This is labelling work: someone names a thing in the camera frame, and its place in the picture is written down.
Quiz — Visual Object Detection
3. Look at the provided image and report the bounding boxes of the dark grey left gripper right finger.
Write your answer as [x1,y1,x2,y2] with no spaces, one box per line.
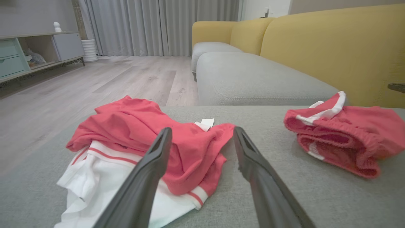
[233,126,317,228]

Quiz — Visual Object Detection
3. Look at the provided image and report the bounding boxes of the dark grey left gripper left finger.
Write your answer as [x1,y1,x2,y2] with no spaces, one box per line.
[93,127,173,228]

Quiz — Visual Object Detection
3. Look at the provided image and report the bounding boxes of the red jersey with white sleeves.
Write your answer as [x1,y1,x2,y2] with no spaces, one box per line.
[54,95,236,228]

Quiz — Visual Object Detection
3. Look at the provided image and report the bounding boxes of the grey fabric sofa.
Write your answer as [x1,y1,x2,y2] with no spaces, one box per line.
[0,105,405,228]

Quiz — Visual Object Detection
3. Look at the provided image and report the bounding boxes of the red shorts with white trim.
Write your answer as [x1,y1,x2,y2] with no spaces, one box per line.
[283,91,405,179]

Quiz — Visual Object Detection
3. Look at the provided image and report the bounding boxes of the grey and yellow sofa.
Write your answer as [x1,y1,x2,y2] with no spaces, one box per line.
[191,3,405,109]

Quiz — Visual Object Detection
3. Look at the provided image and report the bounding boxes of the white ribbed vase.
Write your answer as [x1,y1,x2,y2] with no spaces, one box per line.
[81,39,98,63]

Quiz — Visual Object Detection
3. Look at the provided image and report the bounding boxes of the grey mint TV cabinet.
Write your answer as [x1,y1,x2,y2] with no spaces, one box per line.
[0,31,86,84]

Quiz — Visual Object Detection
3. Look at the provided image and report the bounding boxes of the grey soft toy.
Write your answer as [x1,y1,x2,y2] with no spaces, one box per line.
[24,47,47,67]

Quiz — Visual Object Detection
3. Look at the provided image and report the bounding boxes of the grey pleated curtain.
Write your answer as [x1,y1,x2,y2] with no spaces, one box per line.
[78,0,241,57]

